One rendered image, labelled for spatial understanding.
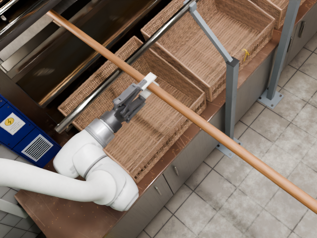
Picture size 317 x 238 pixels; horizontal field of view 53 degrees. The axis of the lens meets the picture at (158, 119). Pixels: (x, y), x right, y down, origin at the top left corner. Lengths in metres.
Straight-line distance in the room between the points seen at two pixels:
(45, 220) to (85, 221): 0.21
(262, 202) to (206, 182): 0.37
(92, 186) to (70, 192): 0.07
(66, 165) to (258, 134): 1.57
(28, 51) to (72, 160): 0.58
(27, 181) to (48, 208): 0.96
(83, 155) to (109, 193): 0.15
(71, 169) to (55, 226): 0.74
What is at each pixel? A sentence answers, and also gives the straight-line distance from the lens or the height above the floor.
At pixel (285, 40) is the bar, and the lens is 1.93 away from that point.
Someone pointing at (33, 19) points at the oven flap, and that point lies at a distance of 1.18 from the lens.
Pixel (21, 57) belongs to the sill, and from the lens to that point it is 1.43.
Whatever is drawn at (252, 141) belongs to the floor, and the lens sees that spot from 2.30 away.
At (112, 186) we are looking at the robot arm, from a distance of 0.95.
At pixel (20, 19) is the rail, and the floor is 1.43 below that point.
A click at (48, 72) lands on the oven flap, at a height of 1.03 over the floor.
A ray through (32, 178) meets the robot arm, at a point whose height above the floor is 1.44.
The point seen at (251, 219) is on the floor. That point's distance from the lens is 2.15.
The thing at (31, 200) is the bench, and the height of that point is 0.58.
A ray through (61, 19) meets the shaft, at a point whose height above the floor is 1.21.
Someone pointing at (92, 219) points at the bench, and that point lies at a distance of 1.66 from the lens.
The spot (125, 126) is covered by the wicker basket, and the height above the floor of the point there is 0.59.
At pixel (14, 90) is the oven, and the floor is 1.08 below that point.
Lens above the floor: 2.11
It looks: 61 degrees down
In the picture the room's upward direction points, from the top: 21 degrees counter-clockwise
